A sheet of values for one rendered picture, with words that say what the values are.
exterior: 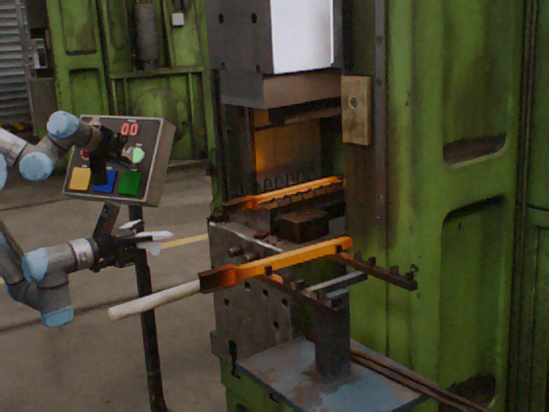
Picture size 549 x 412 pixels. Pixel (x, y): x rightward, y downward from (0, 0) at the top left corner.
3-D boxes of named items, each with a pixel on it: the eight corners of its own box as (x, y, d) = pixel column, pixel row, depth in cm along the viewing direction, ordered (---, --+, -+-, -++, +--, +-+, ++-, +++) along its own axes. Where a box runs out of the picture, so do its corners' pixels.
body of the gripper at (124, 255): (127, 255, 187) (83, 267, 180) (124, 224, 185) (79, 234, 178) (141, 262, 181) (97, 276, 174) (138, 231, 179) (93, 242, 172)
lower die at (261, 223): (271, 234, 202) (269, 206, 199) (229, 220, 217) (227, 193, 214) (374, 203, 226) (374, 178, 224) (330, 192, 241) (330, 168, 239)
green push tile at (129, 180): (136, 195, 226) (140, 172, 227) (117, 193, 229) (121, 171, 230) (139, 196, 227) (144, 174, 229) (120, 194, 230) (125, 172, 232)
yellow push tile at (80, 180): (86, 190, 235) (91, 169, 236) (68, 188, 238) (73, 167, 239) (89, 191, 236) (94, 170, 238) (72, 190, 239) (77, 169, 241)
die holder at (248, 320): (293, 403, 200) (286, 252, 187) (217, 355, 229) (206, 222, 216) (425, 338, 233) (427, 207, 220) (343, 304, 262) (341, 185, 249)
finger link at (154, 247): (174, 252, 183) (138, 254, 182) (173, 230, 181) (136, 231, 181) (174, 256, 180) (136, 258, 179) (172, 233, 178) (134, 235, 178)
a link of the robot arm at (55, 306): (57, 309, 182) (51, 269, 179) (81, 321, 175) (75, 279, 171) (27, 320, 177) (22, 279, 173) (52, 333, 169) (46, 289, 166)
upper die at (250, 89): (264, 109, 191) (262, 73, 189) (222, 103, 206) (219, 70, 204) (374, 90, 216) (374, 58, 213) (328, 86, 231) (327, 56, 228)
